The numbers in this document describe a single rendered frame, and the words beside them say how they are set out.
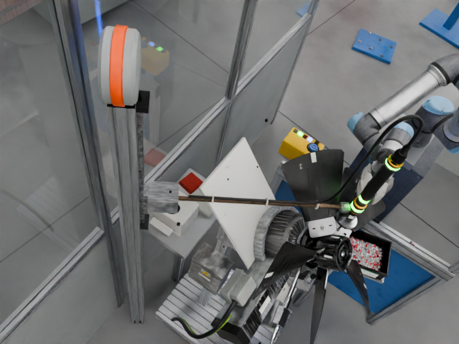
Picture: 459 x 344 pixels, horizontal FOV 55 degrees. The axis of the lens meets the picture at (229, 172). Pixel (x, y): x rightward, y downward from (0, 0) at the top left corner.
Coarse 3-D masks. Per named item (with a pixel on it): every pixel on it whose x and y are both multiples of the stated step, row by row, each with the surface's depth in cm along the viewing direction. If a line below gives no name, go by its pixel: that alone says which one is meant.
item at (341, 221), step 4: (340, 204) 142; (344, 208) 141; (348, 208) 142; (340, 212) 143; (344, 212) 143; (348, 212) 143; (340, 216) 146; (344, 216) 144; (340, 220) 148; (352, 220) 150; (356, 220) 150; (340, 224) 148; (344, 224) 148; (348, 224) 149; (352, 224) 149; (356, 224) 149; (344, 228) 148; (348, 228) 148
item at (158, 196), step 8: (144, 184) 131; (152, 184) 132; (160, 184) 133; (168, 184) 133; (176, 184) 133; (144, 192) 129; (152, 192) 131; (160, 192) 131; (168, 192) 132; (176, 192) 132; (144, 200) 131; (152, 200) 129; (160, 200) 130; (168, 200) 130; (176, 200) 131; (144, 208) 135; (152, 208) 133; (160, 208) 133; (168, 208) 133; (176, 208) 133
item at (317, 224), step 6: (312, 222) 149; (318, 222) 148; (324, 222) 148; (330, 222) 148; (312, 228) 149; (318, 228) 149; (324, 228) 149; (330, 228) 149; (312, 234) 150; (318, 234) 149; (324, 234) 149; (330, 234) 149
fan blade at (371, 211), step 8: (344, 176) 167; (360, 176) 170; (352, 184) 167; (344, 192) 165; (352, 192) 165; (344, 200) 163; (352, 200) 164; (368, 208) 165; (376, 208) 167; (384, 208) 170; (336, 216) 159; (360, 216) 162; (368, 216) 163; (360, 224) 160
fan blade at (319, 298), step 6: (318, 288) 153; (318, 294) 151; (324, 294) 145; (318, 300) 150; (318, 306) 149; (312, 312) 156; (318, 312) 147; (312, 318) 155; (318, 318) 144; (312, 324) 153; (318, 324) 141; (312, 330) 152; (312, 336) 150; (312, 342) 147
